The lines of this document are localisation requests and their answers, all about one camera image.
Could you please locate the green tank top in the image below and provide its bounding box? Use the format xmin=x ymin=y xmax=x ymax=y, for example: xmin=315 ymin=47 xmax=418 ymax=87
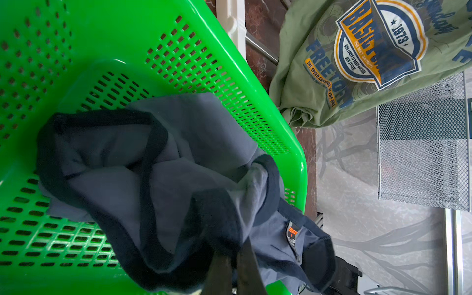
xmin=269 ymin=0 xmax=472 ymax=128

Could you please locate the white wire mesh basket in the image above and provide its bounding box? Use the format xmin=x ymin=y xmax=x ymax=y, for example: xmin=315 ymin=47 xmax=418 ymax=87
xmin=376 ymin=73 xmax=472 ymax=211

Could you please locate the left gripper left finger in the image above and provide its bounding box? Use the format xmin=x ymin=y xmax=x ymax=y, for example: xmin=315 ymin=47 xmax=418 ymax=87
xmin=201 ymin=254 xmax=232 ymax=295

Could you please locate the navy blue tank top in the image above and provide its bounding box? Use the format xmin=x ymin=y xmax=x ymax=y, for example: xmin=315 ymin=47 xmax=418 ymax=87
xmin=36 ymin=93 xmax=336 ymax=293

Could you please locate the metal clothes rack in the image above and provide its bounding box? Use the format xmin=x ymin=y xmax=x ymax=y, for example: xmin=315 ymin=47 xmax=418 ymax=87
xmin=215 ymin=0 xmax=279 ymax=65

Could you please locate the green plastic basket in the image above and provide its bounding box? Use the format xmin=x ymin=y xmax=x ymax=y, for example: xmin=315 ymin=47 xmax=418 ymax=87
xmin=1 ymin=1 xmax=307 ymax=295

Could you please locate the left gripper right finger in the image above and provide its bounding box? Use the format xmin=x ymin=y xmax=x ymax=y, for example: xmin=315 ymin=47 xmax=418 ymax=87
xmin=237 ymin=238 xmax=267 ymax=295

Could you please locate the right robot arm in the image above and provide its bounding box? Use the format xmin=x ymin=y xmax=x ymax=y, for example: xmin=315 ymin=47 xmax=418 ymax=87
xmin=323 ymin=256 xmax=363 ymax=295

